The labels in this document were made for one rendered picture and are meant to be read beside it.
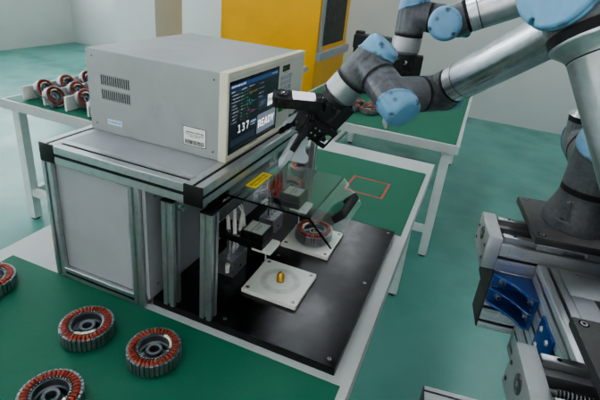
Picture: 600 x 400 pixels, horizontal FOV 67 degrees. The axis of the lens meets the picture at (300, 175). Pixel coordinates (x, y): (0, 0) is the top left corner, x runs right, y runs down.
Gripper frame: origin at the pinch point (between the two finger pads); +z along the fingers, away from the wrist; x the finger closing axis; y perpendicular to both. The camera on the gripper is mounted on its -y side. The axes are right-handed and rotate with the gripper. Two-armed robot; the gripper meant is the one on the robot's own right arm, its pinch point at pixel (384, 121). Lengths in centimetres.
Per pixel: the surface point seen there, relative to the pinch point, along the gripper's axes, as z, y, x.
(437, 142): 41, 27, 117
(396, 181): 40, 8, 52
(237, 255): 33, -31, -34
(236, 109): -8.0, -31.7, -37.3
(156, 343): 38, -37, -65
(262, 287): 37, -22, -39
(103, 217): 19, -59, -50
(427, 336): 115, 36, 50
